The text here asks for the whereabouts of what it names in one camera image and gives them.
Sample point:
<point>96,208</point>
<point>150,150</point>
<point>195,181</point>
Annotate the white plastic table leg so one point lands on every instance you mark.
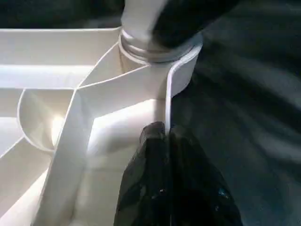
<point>136,19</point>

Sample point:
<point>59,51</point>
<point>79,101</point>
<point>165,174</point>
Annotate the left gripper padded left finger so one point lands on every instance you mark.
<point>146,188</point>

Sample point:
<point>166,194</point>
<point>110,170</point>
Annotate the white plastic table top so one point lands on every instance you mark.
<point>47,70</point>

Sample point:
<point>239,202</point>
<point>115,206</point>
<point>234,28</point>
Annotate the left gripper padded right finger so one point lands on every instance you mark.
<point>197,197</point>

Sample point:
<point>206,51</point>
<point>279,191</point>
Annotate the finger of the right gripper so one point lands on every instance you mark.
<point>193,19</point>

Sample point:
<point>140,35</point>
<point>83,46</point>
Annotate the black work mat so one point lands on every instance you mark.
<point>263,117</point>

